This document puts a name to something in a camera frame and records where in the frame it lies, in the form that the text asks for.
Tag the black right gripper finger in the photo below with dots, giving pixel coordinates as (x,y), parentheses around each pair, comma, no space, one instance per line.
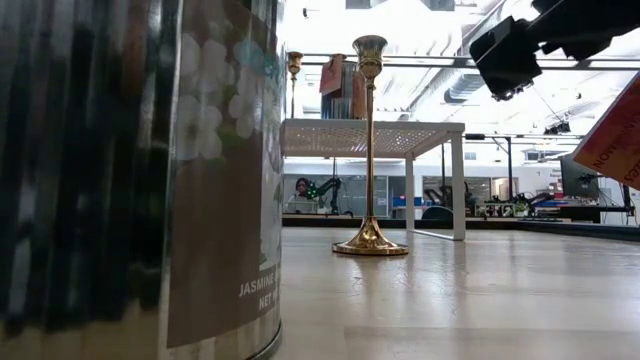
(507,55)

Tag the silver ribbed tin candle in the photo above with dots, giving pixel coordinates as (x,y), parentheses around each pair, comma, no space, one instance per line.
(345,105)

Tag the gold candlestick holder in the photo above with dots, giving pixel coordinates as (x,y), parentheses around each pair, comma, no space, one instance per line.
(370,240)
(294,62)

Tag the black background robot arm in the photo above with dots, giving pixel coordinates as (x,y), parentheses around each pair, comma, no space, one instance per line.
(445,197)
(530,200)

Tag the long ceiling light bar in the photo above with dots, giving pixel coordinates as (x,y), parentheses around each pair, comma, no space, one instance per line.
(430,61)

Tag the white perforated metal shelf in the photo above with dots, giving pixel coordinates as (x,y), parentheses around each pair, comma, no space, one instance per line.
(435,127)

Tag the black computer monitor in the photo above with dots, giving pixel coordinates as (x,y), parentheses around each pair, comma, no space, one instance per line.
(577,180)

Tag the person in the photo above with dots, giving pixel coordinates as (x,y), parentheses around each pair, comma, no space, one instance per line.
(302,189)

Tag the silver ventilation duct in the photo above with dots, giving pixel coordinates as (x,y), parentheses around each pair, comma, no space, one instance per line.
(462,87)

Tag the black post frame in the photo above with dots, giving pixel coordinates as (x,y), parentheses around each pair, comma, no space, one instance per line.
(475,136)

